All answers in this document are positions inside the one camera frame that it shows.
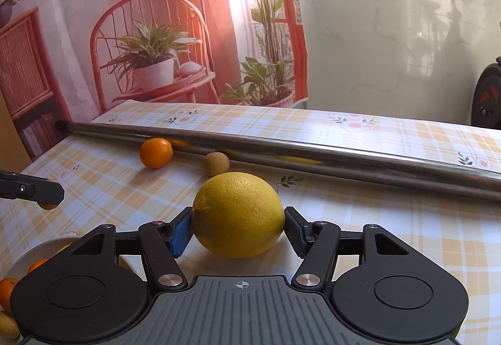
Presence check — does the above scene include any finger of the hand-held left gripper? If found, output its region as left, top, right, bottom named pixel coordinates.
left=0, top=179, right=65, bottom=206
left=0, top=170, right=49, bottom=184

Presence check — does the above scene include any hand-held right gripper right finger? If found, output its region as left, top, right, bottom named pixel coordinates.
left=284, top=206, right=411, bottom=291

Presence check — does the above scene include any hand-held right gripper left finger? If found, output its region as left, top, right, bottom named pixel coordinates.
left=68, top=207, right=193, bottom=293

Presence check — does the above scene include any white ceramic bowl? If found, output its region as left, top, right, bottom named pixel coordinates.
left=0, top=237, right=81, bottom=343

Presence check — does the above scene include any brown kiwi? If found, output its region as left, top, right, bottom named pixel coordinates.
left=202, top=151, right=230, bottom=177

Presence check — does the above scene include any long metal pole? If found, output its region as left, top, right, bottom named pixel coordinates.
left=55, top=120, right=501, bottom=201

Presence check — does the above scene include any black exercise bike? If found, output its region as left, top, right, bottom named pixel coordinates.
left=470, top=0, right=501, bottom=128

